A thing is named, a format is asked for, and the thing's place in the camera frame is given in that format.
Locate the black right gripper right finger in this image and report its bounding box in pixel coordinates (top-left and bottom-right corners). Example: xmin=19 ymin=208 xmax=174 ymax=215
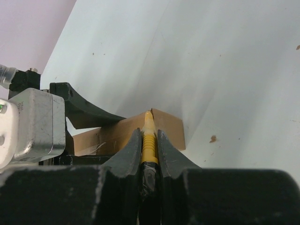
xmin=157 ymin=131 xmax=300 ymax=225

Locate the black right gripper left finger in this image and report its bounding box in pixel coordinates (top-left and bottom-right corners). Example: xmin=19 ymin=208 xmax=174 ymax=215
xmin=0 ymin=129 xmax=142 ymax=225

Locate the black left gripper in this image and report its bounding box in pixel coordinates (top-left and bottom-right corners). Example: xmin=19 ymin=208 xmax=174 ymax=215
xmin=8 ymin=67 xmax=125 ymax=164

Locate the brown cardboard express box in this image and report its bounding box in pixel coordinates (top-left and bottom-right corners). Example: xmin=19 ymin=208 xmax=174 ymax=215
xmin=73 ymin=108 xmax=186 ymax=156

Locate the yellow utility knife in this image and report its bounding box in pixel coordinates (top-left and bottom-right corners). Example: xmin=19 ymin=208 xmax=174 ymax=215
xmin=138 ymin=111 xmax=161 ymax=225

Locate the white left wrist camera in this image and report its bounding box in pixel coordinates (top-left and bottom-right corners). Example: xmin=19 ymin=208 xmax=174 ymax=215
xmin=0 ymin=88 xmax=66 ymax=168

